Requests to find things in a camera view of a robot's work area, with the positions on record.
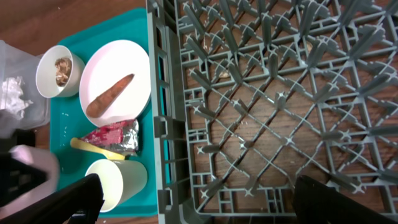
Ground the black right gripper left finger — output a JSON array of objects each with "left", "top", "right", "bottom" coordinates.
[{"left": 1, "top": 174, "right": 104, "bottom": 224}]

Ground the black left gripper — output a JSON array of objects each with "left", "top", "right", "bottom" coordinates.
[{"left": 1, "top": 152, "right": 47, "bottom": 207}]

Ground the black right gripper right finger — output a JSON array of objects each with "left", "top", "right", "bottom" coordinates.
[{"left": 293, "top": 175, "right": 395, "bottom": 224}]

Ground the pink bowl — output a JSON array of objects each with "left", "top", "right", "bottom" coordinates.
[{"left": 0, "top": 144, "right": 60, "bottom": 218}]

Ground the red foil snack wrapper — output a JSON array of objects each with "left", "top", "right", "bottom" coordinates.
[{"left": 80, "top": 119, "right": 139, "bottom": 156}]

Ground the orange carrot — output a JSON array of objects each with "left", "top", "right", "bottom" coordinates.
[{"left": 86, "top": 73, "right": 134, "bottom": 118}]

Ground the small white bowl with scraps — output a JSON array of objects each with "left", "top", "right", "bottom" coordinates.
[{"left": 36, "top": 45, "right": 85, "bottom": 98}]

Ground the grey dishwasher rack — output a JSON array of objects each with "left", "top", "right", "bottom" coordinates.
[{"left": 146, "top": 0, "right": 397, "bottom": 223}]

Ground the pale green cup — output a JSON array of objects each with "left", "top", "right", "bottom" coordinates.
[{"left": 85, "top": 159, "right": 148, "bottom": 213}]

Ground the yellow plastic spoon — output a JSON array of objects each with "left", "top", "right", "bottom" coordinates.
[{"left": 70, "top": 138, "right": 126, "bottom": 160}]

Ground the clear plastic bin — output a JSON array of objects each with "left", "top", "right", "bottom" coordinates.
[{"left": 1, "top": 40, "right": 50, "bottom": 138}]

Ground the crumpled white tissue in bin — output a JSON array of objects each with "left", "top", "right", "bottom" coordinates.
[{"left": 1, "top": 76, "right": 34, "bottom": 120}]

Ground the white round plate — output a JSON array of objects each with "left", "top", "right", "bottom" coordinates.
[{"left": 79, "top": 40, "right": 151, "bottom": 127}]

